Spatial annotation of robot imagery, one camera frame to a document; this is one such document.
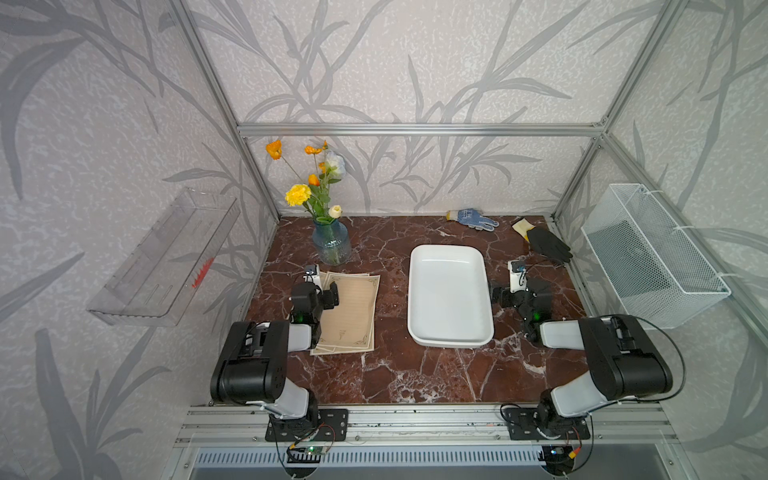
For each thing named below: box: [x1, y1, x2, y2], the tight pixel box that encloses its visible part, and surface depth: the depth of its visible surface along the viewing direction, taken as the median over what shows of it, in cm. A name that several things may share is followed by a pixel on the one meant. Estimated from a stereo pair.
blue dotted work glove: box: [445, 208, 500, 231], surface depth 122 cm
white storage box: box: [407, 244, 494, 348], surface depth 96 cm
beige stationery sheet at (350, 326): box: [310, 271, 381, 356], surface depth 93 cm
